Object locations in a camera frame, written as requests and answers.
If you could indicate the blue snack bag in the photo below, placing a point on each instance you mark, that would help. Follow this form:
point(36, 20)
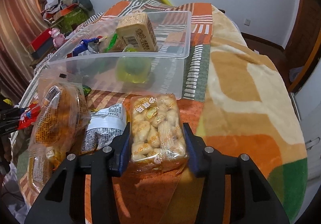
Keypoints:
point(85, 47)

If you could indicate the puffed snack clear pack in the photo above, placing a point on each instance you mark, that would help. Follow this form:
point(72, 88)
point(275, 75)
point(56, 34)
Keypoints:
point(157, 137)

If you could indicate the pink plush toy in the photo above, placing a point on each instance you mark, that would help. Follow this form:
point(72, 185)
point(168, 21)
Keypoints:
point(58, 38)

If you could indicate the orange beige fleece blanket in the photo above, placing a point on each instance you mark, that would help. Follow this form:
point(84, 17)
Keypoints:
point(241, 105)

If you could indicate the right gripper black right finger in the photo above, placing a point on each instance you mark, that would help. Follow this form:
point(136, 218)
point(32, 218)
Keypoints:
point(234, 189)

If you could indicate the green gift box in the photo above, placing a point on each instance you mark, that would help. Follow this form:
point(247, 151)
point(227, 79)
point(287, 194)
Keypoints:
point(72, 20)

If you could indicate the red and black box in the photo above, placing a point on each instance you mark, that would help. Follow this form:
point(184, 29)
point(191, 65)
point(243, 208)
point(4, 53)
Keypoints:
point(41, 45)

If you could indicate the tan wafer biscuit pack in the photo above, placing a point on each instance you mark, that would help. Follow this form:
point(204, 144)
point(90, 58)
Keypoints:
point(136, 30)

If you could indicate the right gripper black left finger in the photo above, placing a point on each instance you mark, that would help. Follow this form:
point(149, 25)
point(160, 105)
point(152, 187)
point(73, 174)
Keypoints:
point(62, 200)

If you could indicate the red cartoon snack bag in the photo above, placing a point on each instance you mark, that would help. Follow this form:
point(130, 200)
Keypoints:
point(29, 116)

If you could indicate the white yellow patterned snack bag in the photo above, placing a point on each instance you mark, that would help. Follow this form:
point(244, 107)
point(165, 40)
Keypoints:
point(103, 127)

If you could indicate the striped orange curtain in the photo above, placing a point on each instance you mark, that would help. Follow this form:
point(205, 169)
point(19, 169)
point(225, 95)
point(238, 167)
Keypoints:
point(21, 23)

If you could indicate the white wall socket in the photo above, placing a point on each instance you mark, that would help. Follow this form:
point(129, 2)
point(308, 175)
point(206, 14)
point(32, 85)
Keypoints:
point(247, 22)

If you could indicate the orange bread clear pack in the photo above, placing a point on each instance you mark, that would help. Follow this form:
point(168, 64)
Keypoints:
point(63, 114)

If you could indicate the clear plastic storage bin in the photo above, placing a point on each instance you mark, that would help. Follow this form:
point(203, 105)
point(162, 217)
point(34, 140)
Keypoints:
point(98, 71)

